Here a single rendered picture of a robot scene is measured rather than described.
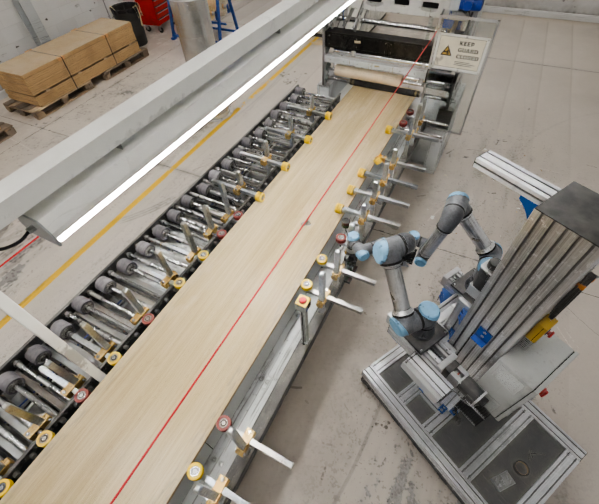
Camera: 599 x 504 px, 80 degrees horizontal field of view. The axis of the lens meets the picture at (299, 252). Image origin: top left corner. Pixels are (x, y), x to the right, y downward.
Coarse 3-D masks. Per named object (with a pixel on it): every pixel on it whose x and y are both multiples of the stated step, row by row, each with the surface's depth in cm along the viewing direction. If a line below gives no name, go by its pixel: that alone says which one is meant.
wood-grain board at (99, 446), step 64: (320, 128) 369; (384, 128) 364; (320, 192) 306; (256, 256) 263; (192, 320) 231; (256, 320) 229; (128, 384) 206; (64, 448) 186; (128, 448) 185; (192, 448) 184
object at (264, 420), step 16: (416, 144) 386; (400, 160) 361; (384, 192) 332; (368, 224) 307; (336, 288) 266; (320, 320) 250; (304, 352) 235; (288, 368) 229; (288, 384) 222; (272, 400) 217; (272, 416) 211; (256, 432) 206; (240, 464) 196; (240, 480) 194
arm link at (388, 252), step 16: (384, 240) 179; (400, 240) 178; (384, 256) 176; (400, 256) 179; (400, 272) 181; (400, 288) 182; (400, 304) 184; (400, 320) 185; (416, 320) 186; (400, 336) 188
